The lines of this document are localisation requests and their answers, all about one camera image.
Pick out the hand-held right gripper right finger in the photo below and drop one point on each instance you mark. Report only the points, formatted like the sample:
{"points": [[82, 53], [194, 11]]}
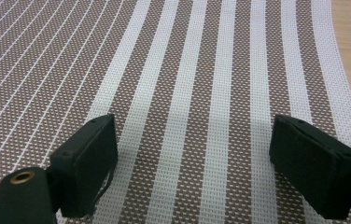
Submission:
{"points": [[313, 165]]}

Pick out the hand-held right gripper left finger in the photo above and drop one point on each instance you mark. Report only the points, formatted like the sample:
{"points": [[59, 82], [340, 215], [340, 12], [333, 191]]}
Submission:
{"points": [[83, 161]]}

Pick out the striped brown white placemat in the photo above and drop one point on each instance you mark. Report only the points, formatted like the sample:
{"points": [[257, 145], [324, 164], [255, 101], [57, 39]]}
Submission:
{"points": [[195, 77]]}

